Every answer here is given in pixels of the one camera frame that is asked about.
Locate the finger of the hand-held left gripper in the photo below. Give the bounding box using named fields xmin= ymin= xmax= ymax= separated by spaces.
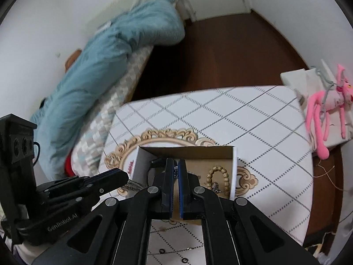
xmin=35 ymin=170 xmax=131 ymax=214
xmin=74 ymin=168 xmax=125 ymax=180

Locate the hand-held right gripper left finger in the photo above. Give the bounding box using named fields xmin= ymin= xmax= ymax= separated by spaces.
xmin=32 ymin=159 xmax=175 ymax=265

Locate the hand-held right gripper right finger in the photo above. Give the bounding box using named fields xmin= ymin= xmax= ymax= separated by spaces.
xmin=178 ymin=159 xmax=321 ymax=265

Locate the thin silver necklace chain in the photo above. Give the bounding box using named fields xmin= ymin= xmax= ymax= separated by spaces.
xmin=174 ymin=166 xmax=202 ymax=180

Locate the white cardboard box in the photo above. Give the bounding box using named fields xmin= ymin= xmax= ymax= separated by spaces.
xmin=128 ymin=145 xmax=238 ymax=200

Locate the red cloth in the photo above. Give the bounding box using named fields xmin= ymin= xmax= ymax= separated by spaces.
xmin=64 ymin=155 xmax=77 ymax=177

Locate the white diamond-pattern tablecloth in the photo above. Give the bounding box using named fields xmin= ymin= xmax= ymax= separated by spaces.
xmin=98 ymin=85 xmax=315 ymax=265

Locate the checkered bed sheet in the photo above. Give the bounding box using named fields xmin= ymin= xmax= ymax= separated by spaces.
xmin=70 ymin=45 xmax=155 ymax=178

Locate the light blue blanket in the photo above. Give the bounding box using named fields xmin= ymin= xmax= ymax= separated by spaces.
xmin=29 ymin=0 xmax=186 ymax=180

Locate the cream headboard panel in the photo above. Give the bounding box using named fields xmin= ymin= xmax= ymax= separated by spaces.
xmin=85 ymin=0 xmax=144 ymax=31

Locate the pink plush toy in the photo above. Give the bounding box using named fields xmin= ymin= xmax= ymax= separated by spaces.
xmin=305 ymin=64 xmax=353 ymax=159

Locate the black cable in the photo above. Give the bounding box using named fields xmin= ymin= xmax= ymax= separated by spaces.
xmin=32 ymin=142 xmax=41 ymax=167

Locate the silver chain bracelet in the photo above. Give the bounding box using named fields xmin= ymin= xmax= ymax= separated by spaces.
xmin=121 ymin=180 xmax=144 ymax=193

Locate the wooden bead bracelet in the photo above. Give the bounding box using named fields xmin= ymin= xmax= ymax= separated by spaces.
xmin=205 ymin=166 xmax=231 ymax=198

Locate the beige string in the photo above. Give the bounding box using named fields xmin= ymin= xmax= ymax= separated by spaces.
xmin=314 ymin=157 xmax=346 ymax=191

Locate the grey wire hanger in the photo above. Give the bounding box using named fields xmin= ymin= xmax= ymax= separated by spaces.
xmin=311 ymin=66 xmax=343 ymax=114

